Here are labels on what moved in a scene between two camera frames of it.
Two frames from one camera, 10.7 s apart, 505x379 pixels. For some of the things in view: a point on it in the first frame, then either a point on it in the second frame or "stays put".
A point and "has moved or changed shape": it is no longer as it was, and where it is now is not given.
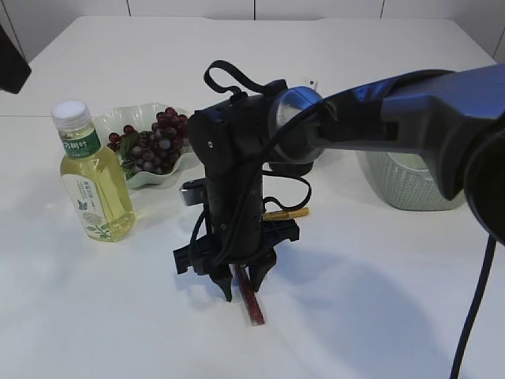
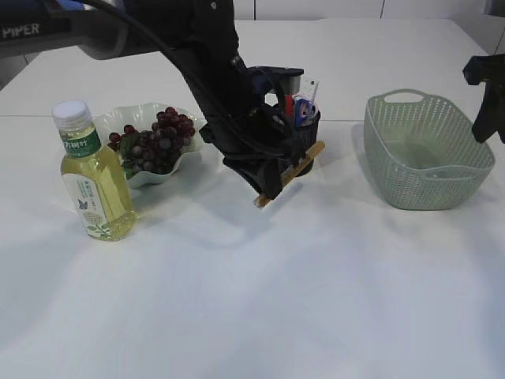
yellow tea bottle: (95, 174) stays put
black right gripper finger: (259, 269) to (490, 70)
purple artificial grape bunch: (153, 151) stays put
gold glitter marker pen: (284, 215) has moved or changed shape
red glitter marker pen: (250, 298) has moved or changed shape
